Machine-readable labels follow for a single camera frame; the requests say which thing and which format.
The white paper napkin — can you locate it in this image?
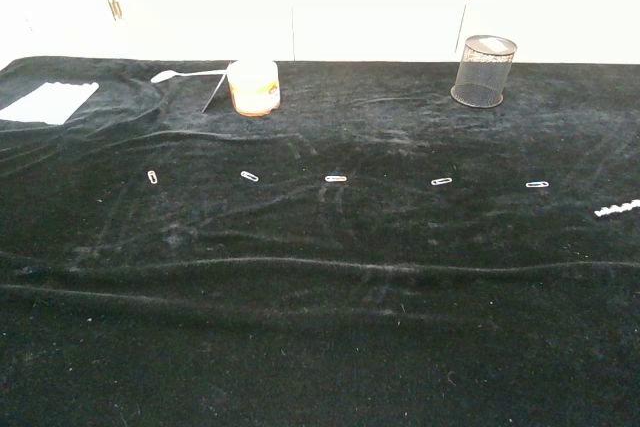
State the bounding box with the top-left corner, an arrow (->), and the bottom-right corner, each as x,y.
0,80 -> 100,126

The playing card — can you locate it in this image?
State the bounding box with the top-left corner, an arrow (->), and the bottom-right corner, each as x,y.
201,61 -> 234,114

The black velvet tablecloth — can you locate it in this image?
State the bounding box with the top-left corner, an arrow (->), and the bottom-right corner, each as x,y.
0,55 -> 640,427

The woven folding screen panel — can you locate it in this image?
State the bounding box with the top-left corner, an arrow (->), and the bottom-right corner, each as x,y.
291,0 -> 474,64
97,0 -> 295,63
453,0 -> 640,66
0,0 -> 126,62

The white plastic spoon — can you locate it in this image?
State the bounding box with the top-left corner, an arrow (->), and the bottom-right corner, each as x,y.
150,68 -> 231,85

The black mesh pen holder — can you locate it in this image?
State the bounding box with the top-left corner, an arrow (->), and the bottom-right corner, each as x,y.
450,34 -> 518,110

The jar with orange label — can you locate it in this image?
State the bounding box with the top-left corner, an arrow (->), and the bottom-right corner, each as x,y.
227,59 -> 282,118

